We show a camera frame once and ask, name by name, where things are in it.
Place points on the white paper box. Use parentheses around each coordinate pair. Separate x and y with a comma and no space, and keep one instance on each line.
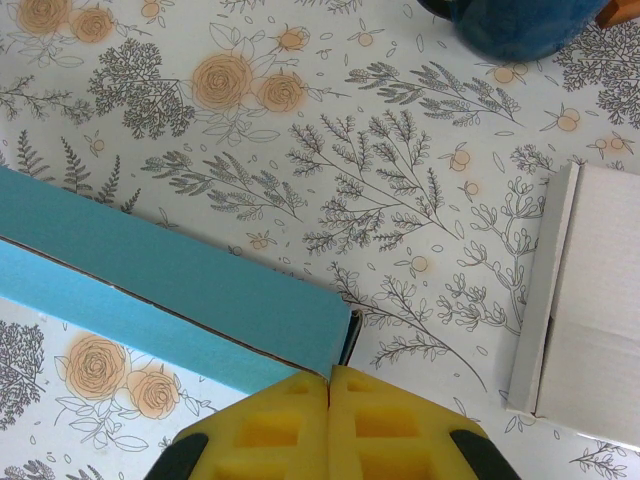
(590,300)

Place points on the blue paper box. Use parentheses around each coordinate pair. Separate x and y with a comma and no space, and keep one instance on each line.
(150,270)

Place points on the dark blue mug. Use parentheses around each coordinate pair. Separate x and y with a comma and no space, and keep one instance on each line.
(515,25)

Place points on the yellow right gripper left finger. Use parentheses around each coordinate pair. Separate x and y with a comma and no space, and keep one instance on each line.
(270,440)

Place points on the floral tablecloth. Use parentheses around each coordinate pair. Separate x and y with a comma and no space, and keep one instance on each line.
(400,150)

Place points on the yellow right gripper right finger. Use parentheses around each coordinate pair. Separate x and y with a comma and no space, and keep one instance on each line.
(400,440)

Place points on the orange wooden board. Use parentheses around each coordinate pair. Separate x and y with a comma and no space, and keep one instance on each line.
(620,10)

